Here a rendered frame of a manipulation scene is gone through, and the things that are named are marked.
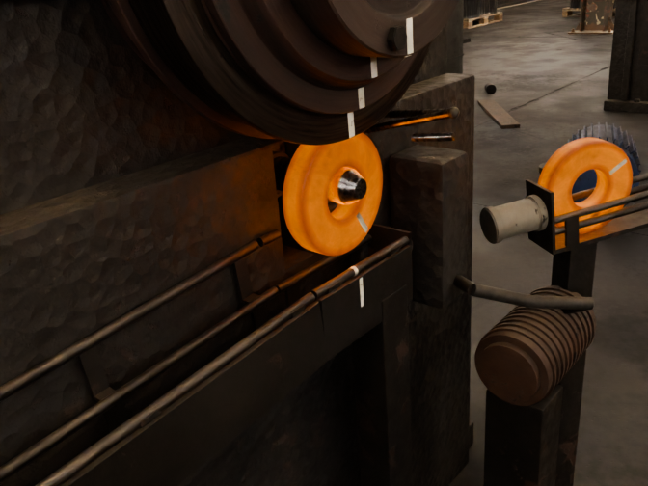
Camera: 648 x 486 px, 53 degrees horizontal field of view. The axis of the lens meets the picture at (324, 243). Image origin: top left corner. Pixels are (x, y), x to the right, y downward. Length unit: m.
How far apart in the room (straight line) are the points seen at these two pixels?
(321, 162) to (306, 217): 0.06
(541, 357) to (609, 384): 0.88
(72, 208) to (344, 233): 0.32
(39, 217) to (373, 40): 0.35
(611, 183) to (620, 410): 0.81
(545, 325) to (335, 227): 0.43
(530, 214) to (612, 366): 0.97
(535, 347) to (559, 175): 0.27
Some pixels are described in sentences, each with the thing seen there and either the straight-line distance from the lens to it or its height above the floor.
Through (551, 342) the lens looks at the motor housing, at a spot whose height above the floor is 0.51.
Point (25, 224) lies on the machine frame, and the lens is 0.64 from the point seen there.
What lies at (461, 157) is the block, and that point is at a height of 0.79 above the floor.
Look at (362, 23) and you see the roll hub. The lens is 0.62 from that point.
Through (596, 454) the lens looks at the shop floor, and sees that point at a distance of 1.66.
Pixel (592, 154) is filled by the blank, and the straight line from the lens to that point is 1.10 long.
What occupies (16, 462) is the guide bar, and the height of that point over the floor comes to 0.68.
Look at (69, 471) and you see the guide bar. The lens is 0.62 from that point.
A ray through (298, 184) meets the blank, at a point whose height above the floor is 0.84.
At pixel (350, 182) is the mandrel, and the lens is 0.75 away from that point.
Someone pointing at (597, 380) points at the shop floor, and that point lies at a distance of 1.90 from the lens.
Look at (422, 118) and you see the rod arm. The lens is 0.79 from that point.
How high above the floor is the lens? 1.06
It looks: 23 degrees down
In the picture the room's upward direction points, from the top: 5 degrees counter-clockwise
